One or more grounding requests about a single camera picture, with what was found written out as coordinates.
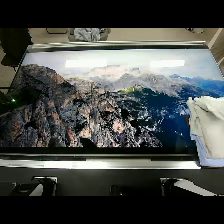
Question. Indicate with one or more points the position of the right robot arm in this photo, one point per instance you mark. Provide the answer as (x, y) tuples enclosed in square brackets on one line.
[(194, 188)]

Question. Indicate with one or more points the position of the heap of clothes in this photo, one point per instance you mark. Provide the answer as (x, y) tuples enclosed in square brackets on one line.
[(86, 34)]

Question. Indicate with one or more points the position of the white garment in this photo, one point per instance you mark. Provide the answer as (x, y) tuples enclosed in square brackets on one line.
[(206, 135)]

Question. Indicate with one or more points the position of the light blue garment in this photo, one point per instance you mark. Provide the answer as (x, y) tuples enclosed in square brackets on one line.
[(208, 162)]

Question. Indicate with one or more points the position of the silver frame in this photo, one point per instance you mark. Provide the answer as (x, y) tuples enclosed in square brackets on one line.
[(100, 164)]

